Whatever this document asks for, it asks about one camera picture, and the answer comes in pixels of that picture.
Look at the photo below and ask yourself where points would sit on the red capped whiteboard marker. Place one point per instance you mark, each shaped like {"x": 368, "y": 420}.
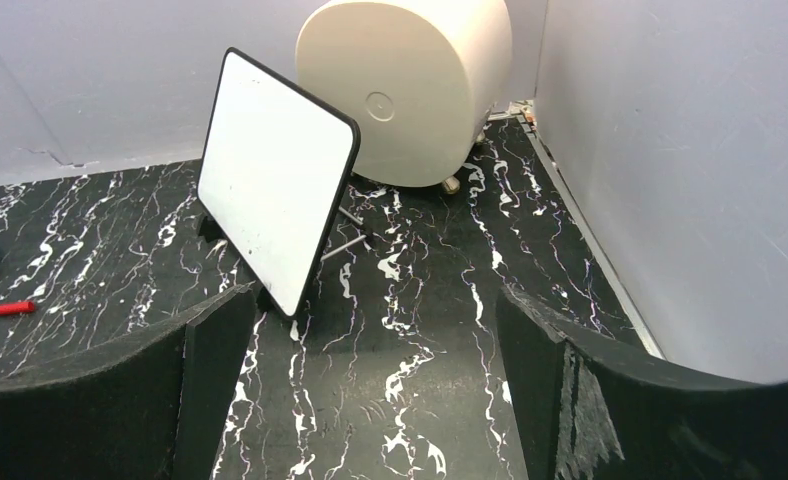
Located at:
{"x": 17, "y": 308}

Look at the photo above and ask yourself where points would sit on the black framed whiteboard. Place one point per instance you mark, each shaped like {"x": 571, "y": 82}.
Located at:
{"x": 275, "y": 166}

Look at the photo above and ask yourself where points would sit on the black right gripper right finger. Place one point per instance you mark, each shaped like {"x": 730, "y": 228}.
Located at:
{"x": 591, "y": 407}

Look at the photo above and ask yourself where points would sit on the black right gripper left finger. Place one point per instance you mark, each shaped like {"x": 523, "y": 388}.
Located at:
{"x": 150, "y": 404}

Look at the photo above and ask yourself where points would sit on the cream cylindrical container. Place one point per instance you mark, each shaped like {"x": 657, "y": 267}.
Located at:
{"x": 419, "y": 77}

